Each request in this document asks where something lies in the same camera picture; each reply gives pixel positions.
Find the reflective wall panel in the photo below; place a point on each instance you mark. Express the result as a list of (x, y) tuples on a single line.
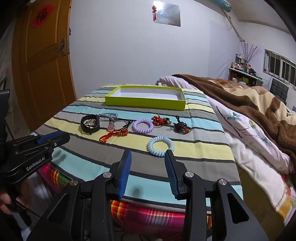
[(168, 14)]

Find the gold bell charm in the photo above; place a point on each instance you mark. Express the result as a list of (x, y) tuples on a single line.
[(167, 121)]

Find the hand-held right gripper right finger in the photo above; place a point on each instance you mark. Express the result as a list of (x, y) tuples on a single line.
[(172, 176)]

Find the metal door lock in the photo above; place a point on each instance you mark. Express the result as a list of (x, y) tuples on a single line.
[(63, 47)]

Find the wooden door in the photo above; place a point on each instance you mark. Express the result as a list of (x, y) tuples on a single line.
[(46, 76)]

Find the purple flower branches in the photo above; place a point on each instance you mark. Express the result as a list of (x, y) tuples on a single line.
[(249, 52)]

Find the floral white duvet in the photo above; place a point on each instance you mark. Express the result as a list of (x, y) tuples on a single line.
[(249, 139)]

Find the group of bottles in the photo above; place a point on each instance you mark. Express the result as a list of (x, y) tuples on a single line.
[(241, 63)]

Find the striped bed sheet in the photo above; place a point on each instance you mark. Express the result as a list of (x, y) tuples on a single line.
[(92, 153)]

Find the dark beaded charm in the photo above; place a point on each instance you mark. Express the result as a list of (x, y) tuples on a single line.
[(181, 127)]

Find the person's left hand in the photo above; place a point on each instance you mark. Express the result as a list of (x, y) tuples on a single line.
[(4, 200)]

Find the black chair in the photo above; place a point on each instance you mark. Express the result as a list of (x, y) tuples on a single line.
[(278, 89)]

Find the silver metal ornament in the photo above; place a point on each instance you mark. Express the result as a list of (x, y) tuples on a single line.
[(89, 122)]

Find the wall air conditioner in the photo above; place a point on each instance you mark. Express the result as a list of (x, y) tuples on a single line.
[(222, 4)]

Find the small green box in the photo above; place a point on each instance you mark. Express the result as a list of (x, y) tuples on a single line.
[(245, 80)]

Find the brown patterned blanket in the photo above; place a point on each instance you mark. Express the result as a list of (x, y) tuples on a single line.
[(254, 104)]

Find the wrapped wall pipe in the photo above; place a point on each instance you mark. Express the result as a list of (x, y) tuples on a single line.
[(234, 26)]

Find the shallow green cardboard box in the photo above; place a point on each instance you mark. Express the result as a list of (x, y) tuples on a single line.
[(143, 103)]

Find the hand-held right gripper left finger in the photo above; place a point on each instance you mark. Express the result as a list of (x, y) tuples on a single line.
[(123, 171)]

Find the red hanging knot ornament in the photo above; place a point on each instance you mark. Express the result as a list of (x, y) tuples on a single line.
[(154, 10)]

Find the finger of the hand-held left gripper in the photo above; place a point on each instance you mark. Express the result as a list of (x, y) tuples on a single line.
[(47, 138), (61, 140)]

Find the red door sign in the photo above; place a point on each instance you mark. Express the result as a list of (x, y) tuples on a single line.
[(42, 16)]

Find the barred window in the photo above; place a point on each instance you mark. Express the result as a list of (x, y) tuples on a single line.
[(281, 67)]

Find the white shelf desk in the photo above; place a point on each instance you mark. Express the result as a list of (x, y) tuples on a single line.
[(235, 75)]

